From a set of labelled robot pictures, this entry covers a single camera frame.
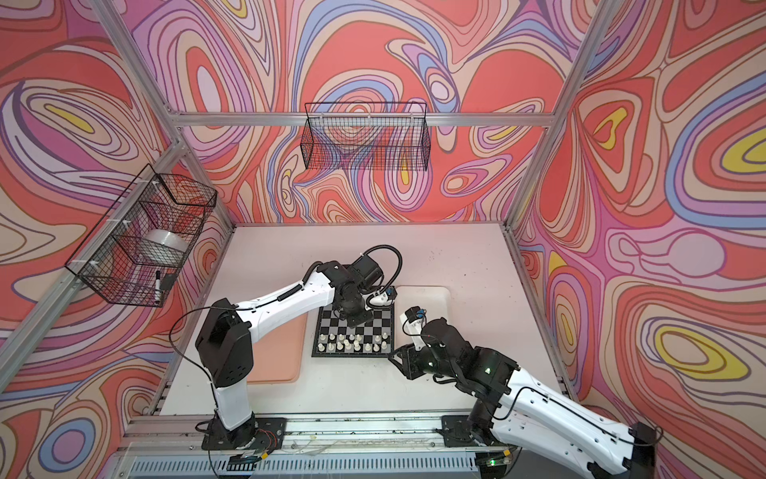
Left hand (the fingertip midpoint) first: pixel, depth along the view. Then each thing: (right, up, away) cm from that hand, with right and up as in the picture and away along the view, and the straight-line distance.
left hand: (368, 314), depth 85 cm
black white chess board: (+2, -8, +2) cm, 8 cm away
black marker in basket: (-51, +9, -13) cm, 53 cm away
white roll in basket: (-48, +20, -14) cm, 54 cm away
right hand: (+8, -9, -14) cm, 18 cm away
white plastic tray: (+21, +2, +14) cm, 26 cm away
